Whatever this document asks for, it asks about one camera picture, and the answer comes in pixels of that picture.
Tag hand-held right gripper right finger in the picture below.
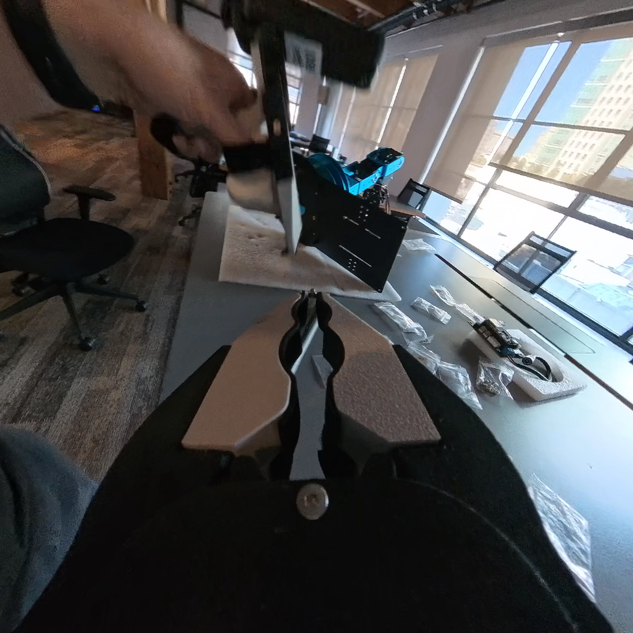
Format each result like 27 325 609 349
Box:
316 292 442 460

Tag scattered clear screw bags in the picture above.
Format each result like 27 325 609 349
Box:
371 237 594 601

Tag white foam block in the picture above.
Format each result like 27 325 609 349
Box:
462 326 587 401

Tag black control circuit board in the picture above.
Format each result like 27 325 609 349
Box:
470 316 525 357

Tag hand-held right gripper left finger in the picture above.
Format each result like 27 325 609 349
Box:
181 292 310 481

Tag row of beige roller blinds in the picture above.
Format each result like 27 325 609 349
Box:
341 37 633 233

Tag white foam sheet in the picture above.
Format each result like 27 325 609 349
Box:
218 203 402 302

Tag person's left hand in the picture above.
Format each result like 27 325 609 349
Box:
124 30 270 164

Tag blue hobby robot arm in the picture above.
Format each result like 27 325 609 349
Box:
284 146 411 293

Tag black power cable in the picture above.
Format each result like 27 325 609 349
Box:
517 352 554 382

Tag person's dark pants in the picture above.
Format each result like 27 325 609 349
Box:
0 425 100 624

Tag large framed windows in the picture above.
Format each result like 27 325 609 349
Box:
287 35 633 347

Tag black mesh chair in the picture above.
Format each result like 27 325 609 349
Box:
396 178 431 208
495 231 577 295

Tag person's left forearm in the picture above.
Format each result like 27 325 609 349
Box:
42 0 189 119

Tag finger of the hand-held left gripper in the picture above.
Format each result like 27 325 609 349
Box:
274 175 304 258

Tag dark grey desk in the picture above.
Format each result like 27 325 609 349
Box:
158 190 633 633

